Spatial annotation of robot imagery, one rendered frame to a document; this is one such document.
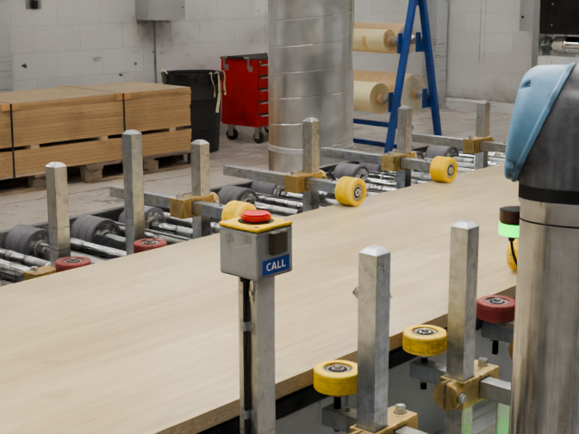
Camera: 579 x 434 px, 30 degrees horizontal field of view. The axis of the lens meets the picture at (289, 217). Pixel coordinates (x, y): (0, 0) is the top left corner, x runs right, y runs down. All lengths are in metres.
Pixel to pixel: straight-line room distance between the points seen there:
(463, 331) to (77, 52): 8.14
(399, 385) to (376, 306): 0.52
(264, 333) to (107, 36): 8.59
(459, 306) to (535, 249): 0.79
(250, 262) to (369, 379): 0.37
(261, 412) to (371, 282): 0.28
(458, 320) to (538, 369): 0.78
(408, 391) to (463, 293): 0.38
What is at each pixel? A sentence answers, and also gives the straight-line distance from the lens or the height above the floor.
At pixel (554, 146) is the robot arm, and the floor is 1.38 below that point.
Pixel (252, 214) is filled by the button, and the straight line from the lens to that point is 1.41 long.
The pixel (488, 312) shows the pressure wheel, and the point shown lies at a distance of 2.15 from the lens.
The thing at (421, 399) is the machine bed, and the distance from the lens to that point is 2.21.
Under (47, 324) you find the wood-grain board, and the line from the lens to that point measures 2.08.
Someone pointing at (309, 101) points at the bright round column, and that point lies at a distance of 5.86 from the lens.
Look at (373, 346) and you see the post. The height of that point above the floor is 0.99.
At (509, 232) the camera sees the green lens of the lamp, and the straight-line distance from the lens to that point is 2.05.
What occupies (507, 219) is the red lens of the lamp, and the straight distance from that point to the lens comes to 2.05.
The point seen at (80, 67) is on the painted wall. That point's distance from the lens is 9.81.
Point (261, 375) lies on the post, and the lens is 1.46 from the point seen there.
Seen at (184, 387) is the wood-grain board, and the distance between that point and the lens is 1.73.
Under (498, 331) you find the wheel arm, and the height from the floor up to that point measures 0.85.
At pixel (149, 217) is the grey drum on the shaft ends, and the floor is 0.83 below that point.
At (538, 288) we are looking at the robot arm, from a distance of 1.08.
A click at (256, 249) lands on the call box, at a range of 1.38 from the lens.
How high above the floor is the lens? 1.53
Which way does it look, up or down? 13 degrees down
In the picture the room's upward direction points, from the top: straight up
